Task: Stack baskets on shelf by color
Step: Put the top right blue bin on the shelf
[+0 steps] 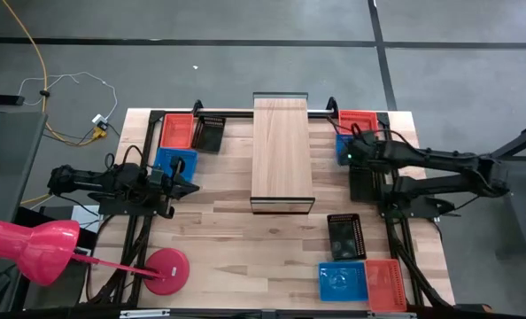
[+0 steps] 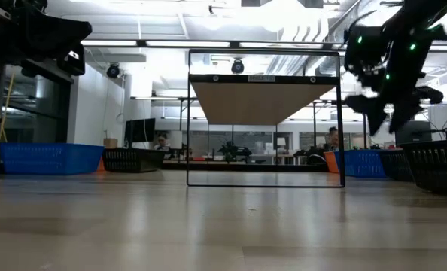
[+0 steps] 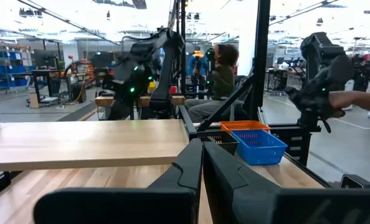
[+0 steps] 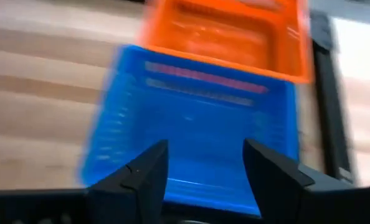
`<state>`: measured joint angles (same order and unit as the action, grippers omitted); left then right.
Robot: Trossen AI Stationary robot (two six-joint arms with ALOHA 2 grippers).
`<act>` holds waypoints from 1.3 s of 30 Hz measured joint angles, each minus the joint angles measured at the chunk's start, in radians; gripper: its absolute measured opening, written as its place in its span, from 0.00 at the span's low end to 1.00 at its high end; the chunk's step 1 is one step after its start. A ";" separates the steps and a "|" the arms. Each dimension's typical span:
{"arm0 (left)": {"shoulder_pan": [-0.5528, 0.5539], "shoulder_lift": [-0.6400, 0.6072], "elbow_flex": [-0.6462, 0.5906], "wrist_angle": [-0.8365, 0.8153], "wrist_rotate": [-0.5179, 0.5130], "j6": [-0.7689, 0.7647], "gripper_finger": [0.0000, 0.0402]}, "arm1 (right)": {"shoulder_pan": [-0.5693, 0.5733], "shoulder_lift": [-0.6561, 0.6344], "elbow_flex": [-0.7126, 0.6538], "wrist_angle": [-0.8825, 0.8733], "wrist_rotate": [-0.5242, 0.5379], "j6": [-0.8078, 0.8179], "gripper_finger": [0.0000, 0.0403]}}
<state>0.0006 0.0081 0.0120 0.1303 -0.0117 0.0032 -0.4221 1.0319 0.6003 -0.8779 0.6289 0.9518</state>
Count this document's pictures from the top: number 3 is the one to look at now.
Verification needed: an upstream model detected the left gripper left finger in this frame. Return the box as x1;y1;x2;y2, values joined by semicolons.
33;138;204;224

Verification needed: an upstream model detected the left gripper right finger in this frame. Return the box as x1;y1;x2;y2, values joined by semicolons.
202;141;370;224

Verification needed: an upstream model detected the blue plastic basket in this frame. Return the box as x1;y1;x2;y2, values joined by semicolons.
230;129;288;166

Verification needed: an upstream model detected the black plastic basket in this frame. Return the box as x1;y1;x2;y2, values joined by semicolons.
197;130;240;156

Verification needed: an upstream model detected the orange plastic basket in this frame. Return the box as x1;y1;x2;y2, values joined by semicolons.
219;120;271;133

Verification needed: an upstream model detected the wooden workbench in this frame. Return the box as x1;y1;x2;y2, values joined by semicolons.
94;94;186;108

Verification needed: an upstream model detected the cardboard box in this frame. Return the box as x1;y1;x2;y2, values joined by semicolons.
29;92;40;110

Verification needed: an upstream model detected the black computer monitor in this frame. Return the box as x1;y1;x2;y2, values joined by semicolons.
33;49;59;70

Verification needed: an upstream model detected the standing person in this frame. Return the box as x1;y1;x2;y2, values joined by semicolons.
187;45;209;85

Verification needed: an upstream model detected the seated person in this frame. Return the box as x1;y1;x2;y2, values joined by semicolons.
184;43;245;123

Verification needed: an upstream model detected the rack with blue bins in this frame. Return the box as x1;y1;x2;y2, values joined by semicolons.
0;45;37;95

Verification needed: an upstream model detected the black rig frame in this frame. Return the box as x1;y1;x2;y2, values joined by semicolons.
196;0;272;132

